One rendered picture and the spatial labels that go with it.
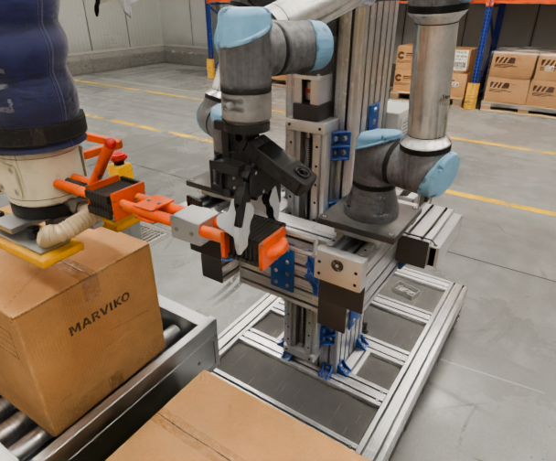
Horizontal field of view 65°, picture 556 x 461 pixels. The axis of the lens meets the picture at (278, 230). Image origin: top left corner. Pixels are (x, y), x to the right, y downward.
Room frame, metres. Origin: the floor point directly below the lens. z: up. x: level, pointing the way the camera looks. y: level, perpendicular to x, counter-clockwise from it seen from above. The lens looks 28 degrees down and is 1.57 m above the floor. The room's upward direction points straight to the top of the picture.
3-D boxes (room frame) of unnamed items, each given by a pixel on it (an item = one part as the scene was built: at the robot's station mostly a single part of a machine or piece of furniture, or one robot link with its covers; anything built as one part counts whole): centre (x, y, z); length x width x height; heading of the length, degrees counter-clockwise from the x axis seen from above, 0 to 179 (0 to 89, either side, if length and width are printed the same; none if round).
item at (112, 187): (0.84, 0.34, 1.20); 0.10 x 0.08 x 0.06; 148
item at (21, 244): (0.89, 0.60, 1.10); 0.34 x 0.10 x 0.05; 58
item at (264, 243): (0.65, 0.04, 1.20); 0.08 x 0.07 x 0.05; 58
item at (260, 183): (0.67, 0.05, 1.35); 0.09 x 0.08 x 0.12; 57
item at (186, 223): (0.73, 0.15, 1.20); 0.07 x 0.07 x 0.04; 58
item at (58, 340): (1.09, 0.73, 0.75); 0.60 x 0.40 x 0.40; 58
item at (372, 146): (1.11, -0.27, 1.20); 0.13 x 0.12 x 0.14; 41
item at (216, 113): (1.40, 0.15, 1.20); 0.13 x 0.12 x 0.14; 26
